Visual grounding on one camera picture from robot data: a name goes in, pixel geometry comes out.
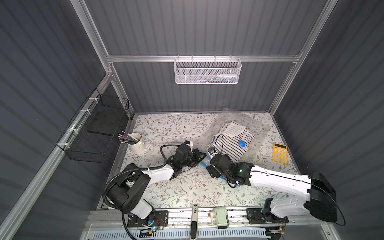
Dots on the yellow calculator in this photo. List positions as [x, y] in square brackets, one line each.
[280, 153]

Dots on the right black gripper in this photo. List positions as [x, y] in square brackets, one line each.
[214, 168]

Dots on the black white handheld tool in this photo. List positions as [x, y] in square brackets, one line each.
[194, 223]

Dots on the pens in mug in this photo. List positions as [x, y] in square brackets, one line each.
[128, 138]

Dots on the markers in white basket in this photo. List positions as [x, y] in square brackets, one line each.
[221, 78]

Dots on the white wire mesh basket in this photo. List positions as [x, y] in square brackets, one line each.
[189, 70]

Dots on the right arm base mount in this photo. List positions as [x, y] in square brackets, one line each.
[257, 216]

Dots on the clear vacuum bag blue zipper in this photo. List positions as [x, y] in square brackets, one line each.
[252, 121]

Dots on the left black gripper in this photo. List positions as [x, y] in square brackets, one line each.
[194, 156]

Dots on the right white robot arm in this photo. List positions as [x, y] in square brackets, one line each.
[309, 195]

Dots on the blue bag valve cap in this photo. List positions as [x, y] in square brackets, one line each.
[242, 144]

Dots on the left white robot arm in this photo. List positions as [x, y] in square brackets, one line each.
[125, 190]

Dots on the black wire mesh basket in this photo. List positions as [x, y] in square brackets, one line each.
[95, 134]

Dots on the pale green box device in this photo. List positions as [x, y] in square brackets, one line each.
[219, 217]

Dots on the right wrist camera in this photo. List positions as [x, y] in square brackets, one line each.
[211, 151]

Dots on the white mug pen holder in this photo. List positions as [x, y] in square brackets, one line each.
[138, 146]

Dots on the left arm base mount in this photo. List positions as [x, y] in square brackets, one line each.
[154, 219]

